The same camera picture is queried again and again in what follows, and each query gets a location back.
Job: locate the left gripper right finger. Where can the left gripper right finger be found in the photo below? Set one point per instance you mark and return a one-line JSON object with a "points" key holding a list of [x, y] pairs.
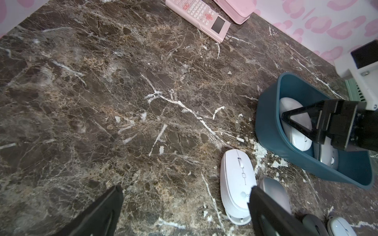
{"points": [[270, 219]]}

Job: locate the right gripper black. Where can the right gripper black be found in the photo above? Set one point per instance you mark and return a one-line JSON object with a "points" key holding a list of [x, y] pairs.
{"points": [[347, 125]]}

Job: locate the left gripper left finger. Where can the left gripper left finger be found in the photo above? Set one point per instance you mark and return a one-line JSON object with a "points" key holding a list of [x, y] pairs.
{"points": [[100, 218]]}

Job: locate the silver computer mouse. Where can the silver computer mouse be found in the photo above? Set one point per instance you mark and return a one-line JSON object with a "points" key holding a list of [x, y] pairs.
{"points": [[277, 192]]}

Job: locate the black computer mouse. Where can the black computer mouse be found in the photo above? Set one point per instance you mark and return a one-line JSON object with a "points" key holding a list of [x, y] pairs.
{"points": [[314, 225]]}

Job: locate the teal storage box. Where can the teal storage box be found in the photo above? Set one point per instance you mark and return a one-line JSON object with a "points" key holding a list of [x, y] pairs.
{"points": [[353, 167]]}

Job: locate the white mouse with buttons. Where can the white mouse with buttons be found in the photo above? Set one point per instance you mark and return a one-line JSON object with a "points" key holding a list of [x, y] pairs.
{"points": [[237, 178]]}

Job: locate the white mouse in box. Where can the white mouse in box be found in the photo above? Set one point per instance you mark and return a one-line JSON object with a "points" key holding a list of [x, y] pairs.
{"points": [[299, 140]]}

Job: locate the silver mouse in box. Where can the silver mouse in box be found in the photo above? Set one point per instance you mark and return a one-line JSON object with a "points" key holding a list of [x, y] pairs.
{"points": [[327, 154]]}

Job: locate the green file organizer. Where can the green file organizer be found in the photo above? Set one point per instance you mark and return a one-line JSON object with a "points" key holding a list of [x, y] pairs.
{"points": [[354, 92]]}

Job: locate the pink pencil case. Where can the pink pencil case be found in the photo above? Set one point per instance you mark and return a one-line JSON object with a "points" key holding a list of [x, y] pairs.
{"points": [[238, 10]]}

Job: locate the pink calculator on table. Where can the pink calculator on table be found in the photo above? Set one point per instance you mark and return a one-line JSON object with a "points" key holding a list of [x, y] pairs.
{"points": [[202, 16]]}

